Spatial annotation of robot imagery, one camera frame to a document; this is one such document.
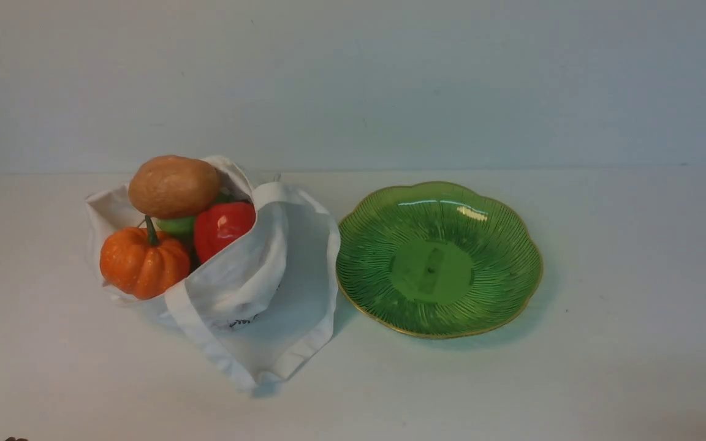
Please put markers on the orange toy pumpkin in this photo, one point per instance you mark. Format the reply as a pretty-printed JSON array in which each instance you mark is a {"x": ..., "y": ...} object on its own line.
[{"x": 143, "y": 262}]

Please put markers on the white cloth bag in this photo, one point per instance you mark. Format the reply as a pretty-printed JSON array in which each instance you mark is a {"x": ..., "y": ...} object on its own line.
[{"x": 262, "y": 306}]

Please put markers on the green glass plate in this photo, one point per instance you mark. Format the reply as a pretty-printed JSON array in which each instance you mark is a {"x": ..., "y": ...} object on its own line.
[{"x": 436, "y": 260}]

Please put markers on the red toy bell pepper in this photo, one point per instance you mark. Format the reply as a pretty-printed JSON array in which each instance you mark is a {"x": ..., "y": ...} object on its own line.
[{"x": 221, "y": 225}]

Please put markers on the green toy vegetable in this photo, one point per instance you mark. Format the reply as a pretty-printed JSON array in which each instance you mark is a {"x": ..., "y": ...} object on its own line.
[{"x": 182, "y": 228}]

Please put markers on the brown toy potato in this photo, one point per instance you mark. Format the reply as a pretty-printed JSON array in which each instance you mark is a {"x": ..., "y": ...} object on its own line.
[{"x": 168, "y": 187}]

